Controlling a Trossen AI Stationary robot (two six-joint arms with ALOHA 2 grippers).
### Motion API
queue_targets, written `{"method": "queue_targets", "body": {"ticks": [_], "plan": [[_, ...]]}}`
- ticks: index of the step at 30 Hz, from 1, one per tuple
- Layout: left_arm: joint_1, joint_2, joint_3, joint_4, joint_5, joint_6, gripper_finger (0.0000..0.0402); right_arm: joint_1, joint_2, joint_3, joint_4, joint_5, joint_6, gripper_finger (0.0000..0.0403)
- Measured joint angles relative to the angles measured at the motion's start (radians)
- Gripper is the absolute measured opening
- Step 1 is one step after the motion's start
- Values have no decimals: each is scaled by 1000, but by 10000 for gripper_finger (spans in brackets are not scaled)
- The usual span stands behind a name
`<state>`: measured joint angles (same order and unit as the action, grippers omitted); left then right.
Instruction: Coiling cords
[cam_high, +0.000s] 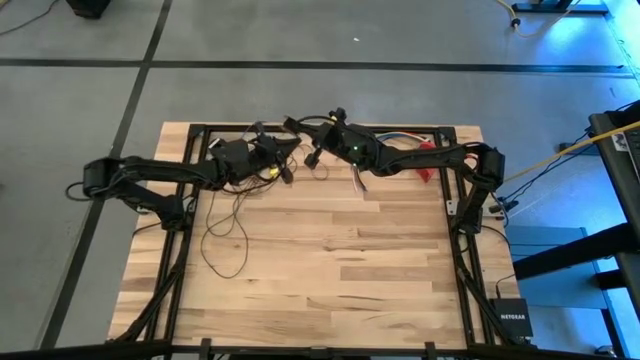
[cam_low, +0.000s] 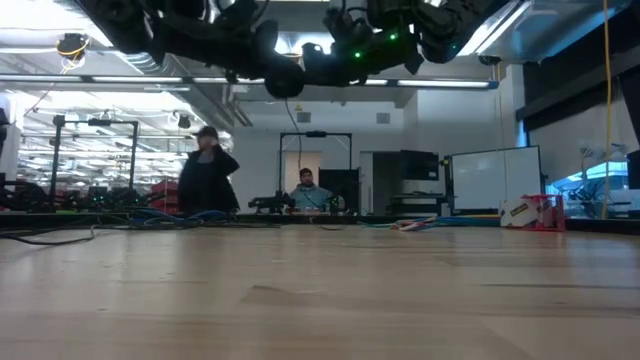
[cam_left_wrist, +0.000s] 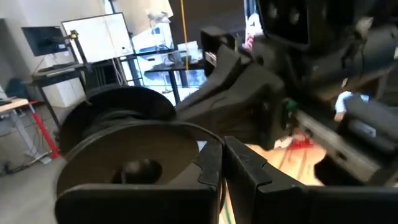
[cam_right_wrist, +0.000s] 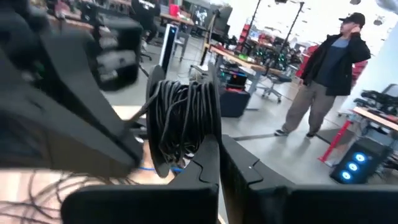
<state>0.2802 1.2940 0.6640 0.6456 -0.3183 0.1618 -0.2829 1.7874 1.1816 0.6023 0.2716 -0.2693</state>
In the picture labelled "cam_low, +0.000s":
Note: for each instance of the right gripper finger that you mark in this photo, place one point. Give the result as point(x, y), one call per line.
point(330, 70)

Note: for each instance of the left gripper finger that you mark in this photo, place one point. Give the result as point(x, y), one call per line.
point(270, 50)

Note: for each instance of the black plastic spool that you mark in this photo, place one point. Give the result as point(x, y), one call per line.
point(284, 82)

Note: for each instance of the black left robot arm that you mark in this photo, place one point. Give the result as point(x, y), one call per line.
point(120, 20)

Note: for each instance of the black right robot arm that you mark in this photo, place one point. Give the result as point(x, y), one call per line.
point(450, 25)

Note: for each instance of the long ceiling light bar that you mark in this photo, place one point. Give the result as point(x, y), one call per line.
point(135, 79)

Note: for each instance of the black ceiling spotlight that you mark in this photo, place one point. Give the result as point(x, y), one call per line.
point(184, 121)

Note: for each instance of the person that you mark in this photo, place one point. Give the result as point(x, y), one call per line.
point(310, 195)
point(207, 180)

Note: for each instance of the black equipment cart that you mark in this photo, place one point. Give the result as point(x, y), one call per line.
point(419, 167)

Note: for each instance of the red storage bins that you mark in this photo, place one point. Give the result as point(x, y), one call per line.
point(165, 192)

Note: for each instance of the white whiteboard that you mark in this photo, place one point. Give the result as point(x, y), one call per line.
point(495, 177)

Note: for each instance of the red tape dispenser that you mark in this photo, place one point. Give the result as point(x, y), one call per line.
point(530, 212)

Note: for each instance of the black gantry frame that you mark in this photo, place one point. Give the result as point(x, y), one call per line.
point(57, 160)
point(316, 134)

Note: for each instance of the silver ventilation duct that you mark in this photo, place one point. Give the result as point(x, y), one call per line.
point(200, 100)

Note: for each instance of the black frame brace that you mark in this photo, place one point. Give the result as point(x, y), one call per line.
point(632, 110)

